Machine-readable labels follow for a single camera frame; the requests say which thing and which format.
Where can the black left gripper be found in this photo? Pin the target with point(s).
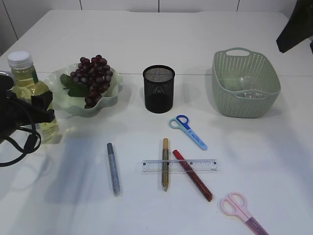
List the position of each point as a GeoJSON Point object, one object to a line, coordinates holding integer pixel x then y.
{"type": "Point", "coordinates": [21, 112]}

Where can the yellow tea bottle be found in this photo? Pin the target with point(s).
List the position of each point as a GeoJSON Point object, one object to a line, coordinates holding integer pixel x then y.
{"type": "Point", "coordinates": [28, 85]}

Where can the purple artificial grape bunch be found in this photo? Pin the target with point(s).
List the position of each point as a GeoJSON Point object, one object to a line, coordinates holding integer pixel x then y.
{"type": "Point", "coordinates": [89, 80]}

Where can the clear plastic sheet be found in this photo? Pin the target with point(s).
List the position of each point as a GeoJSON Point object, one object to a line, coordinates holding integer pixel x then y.
{"type": "Point", "coordinates": [246, 84]}

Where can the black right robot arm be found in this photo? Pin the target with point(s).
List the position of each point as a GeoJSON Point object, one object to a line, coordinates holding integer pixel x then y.
{"type": "Point", "coordinates": [298, 28]}

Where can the green wavy glass plate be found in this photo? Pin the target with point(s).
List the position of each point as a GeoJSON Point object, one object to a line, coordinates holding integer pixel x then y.
{"type": "Point", "coordinates": [76, 105]}

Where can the silver glitter pen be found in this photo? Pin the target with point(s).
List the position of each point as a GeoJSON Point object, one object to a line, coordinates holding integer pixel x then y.
{"type": "Point", "coordinates": [113, 170]}

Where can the black mesh pen holder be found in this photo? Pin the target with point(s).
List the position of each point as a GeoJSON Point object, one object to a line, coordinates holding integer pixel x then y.
{"type": "Point", "coordinates": [158, 88]}

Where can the clear plastic ruler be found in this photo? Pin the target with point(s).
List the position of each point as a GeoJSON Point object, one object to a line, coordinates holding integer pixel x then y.
{"type": "Point", "coordinates": [199, 166]}

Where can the gold glitter pen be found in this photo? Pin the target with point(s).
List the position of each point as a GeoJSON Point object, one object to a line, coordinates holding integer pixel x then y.
{"type": "Point", "coordinates": [165, 169]}

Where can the red glitter pen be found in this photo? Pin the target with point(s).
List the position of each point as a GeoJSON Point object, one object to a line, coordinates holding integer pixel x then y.
{"type": "Point", "coordinates": [193, 176]}

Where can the green plastic woven basket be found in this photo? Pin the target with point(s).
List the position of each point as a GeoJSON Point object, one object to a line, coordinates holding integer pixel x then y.
{"type": "Point", "coordinates": [226, 69]}

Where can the blue capped scissors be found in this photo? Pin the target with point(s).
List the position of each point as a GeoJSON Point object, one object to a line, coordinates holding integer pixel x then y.
{"type": "Point", "coordinates": [181, 122]}

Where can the pink scissors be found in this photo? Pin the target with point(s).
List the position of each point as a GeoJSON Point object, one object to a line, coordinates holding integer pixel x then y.
{"type": "Point", "coordinates": [235, 204]}

